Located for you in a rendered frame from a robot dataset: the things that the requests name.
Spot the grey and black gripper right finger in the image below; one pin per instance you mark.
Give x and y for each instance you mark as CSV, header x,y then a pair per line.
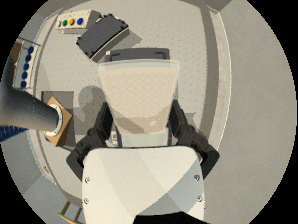
x,y
186,135

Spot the beige button panel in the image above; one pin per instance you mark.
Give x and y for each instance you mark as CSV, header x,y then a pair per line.
x,y
79,19

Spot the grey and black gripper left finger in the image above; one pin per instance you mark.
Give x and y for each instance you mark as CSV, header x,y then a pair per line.
x,y
101,130

